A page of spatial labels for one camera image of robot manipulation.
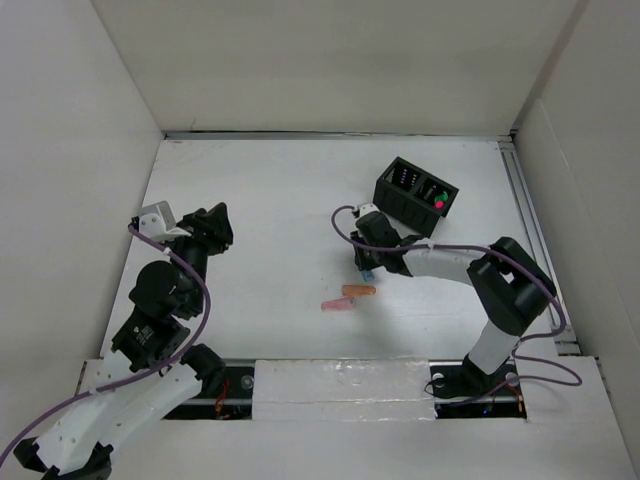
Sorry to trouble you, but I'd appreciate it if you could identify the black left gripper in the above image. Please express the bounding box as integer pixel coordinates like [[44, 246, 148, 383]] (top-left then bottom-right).
[[164, 201, 232, 314]]

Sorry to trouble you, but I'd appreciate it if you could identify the pastel blue highlighter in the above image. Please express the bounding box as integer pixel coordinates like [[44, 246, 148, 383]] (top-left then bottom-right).
[[361, 270, 375, 282]]

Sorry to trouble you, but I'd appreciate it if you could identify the pastel orange highlighter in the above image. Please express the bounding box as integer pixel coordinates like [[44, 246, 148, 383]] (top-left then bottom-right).
[[341, 284, 376, 297]]

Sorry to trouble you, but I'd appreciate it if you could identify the pastel pink highlighter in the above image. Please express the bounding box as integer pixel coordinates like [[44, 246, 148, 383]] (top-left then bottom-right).
[[321, 297, 356, 312]]

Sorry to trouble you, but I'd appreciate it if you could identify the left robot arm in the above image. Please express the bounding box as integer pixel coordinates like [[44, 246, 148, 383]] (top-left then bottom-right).
[[12, 202, 242, 479]]

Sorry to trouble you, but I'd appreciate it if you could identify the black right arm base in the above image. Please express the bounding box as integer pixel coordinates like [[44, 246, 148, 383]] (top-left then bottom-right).
[[423, 364, 526, 420]]

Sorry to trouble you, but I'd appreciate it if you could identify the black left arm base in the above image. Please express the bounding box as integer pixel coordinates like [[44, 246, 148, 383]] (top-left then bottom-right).
[[13, 436, 113, 480]]

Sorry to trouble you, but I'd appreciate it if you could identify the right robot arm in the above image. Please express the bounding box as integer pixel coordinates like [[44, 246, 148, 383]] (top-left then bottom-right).
[[350, 204, 557, 394]]

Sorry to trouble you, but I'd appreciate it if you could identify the black two-compartment organizer box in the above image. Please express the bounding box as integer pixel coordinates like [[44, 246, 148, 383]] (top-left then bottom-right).
[[373, 157, 459, 238]]

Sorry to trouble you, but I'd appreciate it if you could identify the white foam block front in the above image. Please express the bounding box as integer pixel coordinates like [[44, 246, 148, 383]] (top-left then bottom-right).
[[252, 359, 436, 422]]

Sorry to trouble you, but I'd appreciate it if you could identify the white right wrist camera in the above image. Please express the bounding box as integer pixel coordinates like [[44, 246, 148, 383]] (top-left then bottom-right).
[[351, 203, 379, 219]]

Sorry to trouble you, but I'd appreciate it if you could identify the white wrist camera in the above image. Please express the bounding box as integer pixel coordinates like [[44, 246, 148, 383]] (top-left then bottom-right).
[[351, 203, 379, 219], [133, 201, 190, 243]]

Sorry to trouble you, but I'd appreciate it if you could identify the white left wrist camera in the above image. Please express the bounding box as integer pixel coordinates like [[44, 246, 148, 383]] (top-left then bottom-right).
[[133, 201, 190, 243]]

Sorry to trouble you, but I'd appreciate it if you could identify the aluminium rail along wall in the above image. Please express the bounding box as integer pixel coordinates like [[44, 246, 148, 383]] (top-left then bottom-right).
[[164, 130, 512, 141]]

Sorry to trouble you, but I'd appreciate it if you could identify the aluminium rail right side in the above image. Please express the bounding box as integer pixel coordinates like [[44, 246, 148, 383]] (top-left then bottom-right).
[[498, 138, 582, 356]]

